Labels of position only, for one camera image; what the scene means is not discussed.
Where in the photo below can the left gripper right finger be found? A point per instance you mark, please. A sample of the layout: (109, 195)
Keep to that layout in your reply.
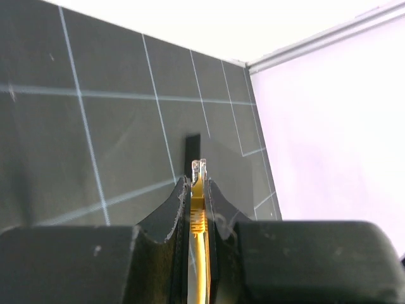
(269, 261)

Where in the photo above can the black network switch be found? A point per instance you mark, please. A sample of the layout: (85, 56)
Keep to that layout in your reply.
(192, 152)

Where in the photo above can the black grid mat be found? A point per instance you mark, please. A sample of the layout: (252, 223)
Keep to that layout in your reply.
(94, 119)

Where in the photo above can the right aluminium frame post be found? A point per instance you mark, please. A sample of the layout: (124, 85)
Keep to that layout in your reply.
(371, 19)

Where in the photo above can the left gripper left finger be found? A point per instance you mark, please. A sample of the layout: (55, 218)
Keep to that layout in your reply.
(143, 263)

